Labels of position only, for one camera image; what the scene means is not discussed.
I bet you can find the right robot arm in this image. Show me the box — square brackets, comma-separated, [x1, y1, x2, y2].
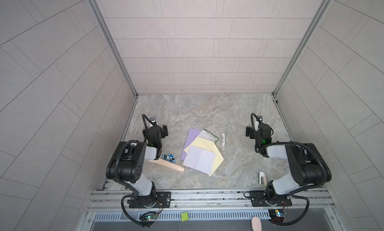
[245, 124, 332, 207]

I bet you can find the white pink stapler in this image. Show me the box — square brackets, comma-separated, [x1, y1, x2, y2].
[259, 171, 268, 185]

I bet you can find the left circuit board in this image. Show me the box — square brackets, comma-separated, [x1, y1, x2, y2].
[140, 212, 159, 222]

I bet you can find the circuit board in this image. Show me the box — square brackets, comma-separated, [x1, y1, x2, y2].
[269, 210, 289, 224]
[140, 212, 159, 222]

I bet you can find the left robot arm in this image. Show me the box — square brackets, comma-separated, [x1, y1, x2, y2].
[106, 125, 171, 209]

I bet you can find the beige wooden rolling pin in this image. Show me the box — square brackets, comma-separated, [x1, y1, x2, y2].
[148, 159, 185, 173]

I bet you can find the blue toy car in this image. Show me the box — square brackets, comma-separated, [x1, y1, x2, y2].
[162, 154, 175, 163]

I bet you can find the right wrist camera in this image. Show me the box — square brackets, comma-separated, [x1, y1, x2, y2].
[256, 115, 263, 124]

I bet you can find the purple paper sheet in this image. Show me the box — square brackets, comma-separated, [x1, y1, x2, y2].
[181, 129, 201, 161]

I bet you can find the floral green card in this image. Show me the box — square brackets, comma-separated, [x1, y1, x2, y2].
[198, 129, 219, 143]

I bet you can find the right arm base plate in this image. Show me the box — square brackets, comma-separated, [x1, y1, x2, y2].
[244, 191, 292, 207]

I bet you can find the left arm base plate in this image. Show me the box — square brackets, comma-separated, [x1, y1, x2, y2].
[127, 192, 172, 209]

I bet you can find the pink oval eraser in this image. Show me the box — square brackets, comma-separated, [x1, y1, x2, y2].
[251, 217, 262, 231]

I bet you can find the yellow envelope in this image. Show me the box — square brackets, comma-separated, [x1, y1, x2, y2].
[184, 137, 224, 176]

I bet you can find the right circuit board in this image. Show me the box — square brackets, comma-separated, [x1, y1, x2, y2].
[269, 210, 289, 224]

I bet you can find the green sticky note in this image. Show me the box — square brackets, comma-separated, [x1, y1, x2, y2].
[181, 212, 189, 222]

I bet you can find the white glue stick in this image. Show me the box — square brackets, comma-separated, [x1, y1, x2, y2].
[221, 133, 226, 148]

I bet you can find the aluminium rail frame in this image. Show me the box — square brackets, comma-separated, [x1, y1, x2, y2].
[86, 188, 335, 212]

